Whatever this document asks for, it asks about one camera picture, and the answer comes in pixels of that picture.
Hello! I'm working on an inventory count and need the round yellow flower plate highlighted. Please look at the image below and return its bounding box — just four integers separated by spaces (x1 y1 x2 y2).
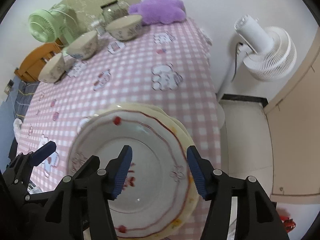
85 105 198 239

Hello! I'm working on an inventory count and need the green desk fan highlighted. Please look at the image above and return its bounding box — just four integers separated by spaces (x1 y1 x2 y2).
28 4 75 47

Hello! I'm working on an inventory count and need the black fan power cable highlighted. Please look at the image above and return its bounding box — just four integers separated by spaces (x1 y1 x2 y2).
232 42 245 82

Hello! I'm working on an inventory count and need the red and white packaging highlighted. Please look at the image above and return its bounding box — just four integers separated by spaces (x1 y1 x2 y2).
279 215 297 230

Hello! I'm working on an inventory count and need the beige door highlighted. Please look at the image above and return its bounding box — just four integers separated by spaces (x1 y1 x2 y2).
262 25 320 205

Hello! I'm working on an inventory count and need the white plates red floral trim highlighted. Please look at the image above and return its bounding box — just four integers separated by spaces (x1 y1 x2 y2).
77 103 200 240

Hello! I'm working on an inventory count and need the clear cotton swab container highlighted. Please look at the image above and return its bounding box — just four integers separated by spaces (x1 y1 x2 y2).
91 20 105 34

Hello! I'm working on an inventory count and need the white plate with red pattern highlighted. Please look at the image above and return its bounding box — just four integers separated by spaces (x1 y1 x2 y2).
68 110 193 238

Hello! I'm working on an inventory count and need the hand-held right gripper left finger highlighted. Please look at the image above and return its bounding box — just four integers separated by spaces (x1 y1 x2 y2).
37 145 133 240

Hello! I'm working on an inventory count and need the grey plaid pillow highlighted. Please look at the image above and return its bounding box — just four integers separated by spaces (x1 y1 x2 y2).
15 81 40 118

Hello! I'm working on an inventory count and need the pink checked tablecloth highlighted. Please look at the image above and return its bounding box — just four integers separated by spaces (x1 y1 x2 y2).
15 17 222 240

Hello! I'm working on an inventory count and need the purple plush toy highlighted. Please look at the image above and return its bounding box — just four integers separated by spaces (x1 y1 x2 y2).
128 0 187 25

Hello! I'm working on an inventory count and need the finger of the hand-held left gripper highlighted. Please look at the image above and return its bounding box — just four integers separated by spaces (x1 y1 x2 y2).
67 155 100 180
10 141 57 180

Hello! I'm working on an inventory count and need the glass jar with dark lid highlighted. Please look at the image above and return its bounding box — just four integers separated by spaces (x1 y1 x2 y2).
100 1 129 23

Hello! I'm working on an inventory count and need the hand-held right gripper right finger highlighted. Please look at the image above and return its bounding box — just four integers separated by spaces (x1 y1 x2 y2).
186 145 290 240

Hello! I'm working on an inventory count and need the white cloth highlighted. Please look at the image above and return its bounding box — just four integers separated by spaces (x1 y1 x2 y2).
13 119 23 135

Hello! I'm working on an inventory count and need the floral ceramic bowl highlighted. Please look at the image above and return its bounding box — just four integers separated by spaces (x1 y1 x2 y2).
38 53 66 84
65 30 98 60
105 14 144 41

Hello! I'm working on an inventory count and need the white standing fan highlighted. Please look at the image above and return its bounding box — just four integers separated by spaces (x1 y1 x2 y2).
215 15 297 130

